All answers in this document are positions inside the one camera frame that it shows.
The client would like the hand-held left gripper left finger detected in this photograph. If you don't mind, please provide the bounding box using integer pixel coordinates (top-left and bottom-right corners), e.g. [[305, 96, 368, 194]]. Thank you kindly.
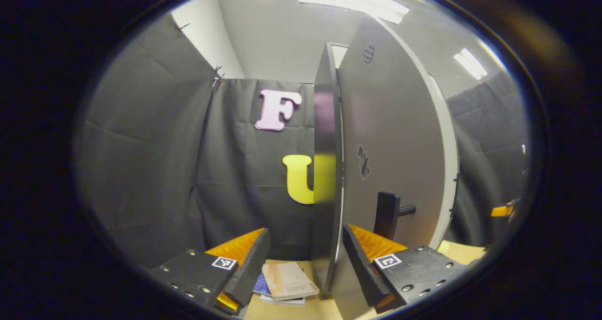
[[151, 228, 271, 313]]

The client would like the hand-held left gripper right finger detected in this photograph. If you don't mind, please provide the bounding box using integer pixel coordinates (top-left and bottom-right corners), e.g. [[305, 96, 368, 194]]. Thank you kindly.
[[342, 224, 471, 313]]

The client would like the white cabinet door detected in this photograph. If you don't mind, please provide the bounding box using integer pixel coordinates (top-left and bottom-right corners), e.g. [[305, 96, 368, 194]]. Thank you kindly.
[[426, 73, 460, 251], [332, 14, 452, 320]]

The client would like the grey white cabinet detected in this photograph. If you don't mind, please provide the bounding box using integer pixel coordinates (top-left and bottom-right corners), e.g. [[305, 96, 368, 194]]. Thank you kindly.
[[311, 41, 349, 299]]

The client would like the blue book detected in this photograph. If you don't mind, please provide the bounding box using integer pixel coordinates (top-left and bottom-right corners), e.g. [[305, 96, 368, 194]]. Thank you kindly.
[[253, 273, 271, 296]]

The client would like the black backdrop cloth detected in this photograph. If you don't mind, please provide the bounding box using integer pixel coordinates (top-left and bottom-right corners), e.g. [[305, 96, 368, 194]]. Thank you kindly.
[[75, 14, 530, 269]]

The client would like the ceiling light panel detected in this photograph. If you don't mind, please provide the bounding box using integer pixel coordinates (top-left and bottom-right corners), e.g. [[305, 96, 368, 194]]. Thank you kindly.
[[453, 48, 488, 80]]

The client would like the large ceiling light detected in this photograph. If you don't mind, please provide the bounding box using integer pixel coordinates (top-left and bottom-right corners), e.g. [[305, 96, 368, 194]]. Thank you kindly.
[[298, 0, 411, 25]]

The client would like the black door handle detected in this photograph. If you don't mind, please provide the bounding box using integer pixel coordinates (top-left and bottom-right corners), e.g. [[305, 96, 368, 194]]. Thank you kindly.
[[374, 192, 418, 240]]

